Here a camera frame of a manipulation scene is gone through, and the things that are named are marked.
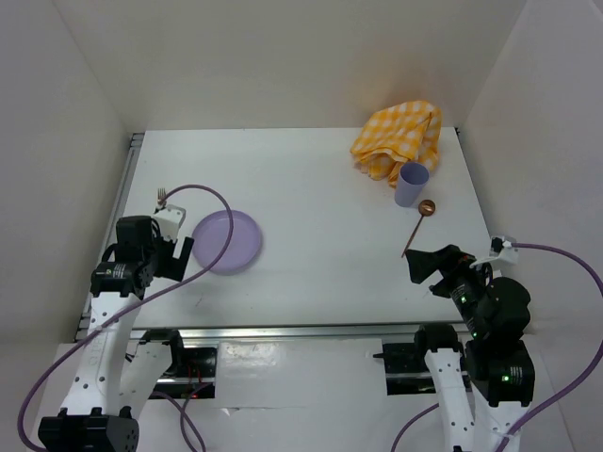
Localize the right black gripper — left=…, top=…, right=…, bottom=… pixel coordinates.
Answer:
left=405, top=240, right=497, bottom=334

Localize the purple plate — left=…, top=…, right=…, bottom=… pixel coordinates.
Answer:
left=191, top=210, right=264, bottom=277

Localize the copper spoon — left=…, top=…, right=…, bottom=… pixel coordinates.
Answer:
left=401, top=199, right=436, bottom=257

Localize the copper fork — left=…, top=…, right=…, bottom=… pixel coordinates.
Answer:
left=157, top=187, right=167, bottom=209

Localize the purple cup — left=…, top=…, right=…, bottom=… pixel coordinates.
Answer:
left=395, top=162, right=430, bottom=207

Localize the yellow checkered cloth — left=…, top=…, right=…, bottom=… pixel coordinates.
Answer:
left=350, top=100, right=443, bottom=187

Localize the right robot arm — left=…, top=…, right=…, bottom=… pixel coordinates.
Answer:
left=404, top=237, right=535, bottom=451

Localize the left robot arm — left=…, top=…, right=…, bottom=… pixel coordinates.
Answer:
left=38, top=205, right=194, bottom=451

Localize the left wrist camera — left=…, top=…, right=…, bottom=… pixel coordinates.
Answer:
left=152, top=204, right=187, bottom=243

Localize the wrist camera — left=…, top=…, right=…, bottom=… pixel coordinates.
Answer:
left=152, top=204, right=187, bottom=243
left=470, top=235, right=519, bottom=271

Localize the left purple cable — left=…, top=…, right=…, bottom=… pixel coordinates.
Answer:
left=17, top=184, right=235, bottom=452

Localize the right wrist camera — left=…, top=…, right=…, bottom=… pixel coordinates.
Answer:
left=470, top=235, right=519, bottom=271

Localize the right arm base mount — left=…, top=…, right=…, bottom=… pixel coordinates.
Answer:
left=372, top=323, right=470, bottom=396

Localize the aluminium table frame rail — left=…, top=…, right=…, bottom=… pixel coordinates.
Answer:
left=73, top=132, right=472, bottom=343

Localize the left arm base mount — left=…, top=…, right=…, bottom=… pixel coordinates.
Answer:
left=124, top=329, right=218, bottom=399

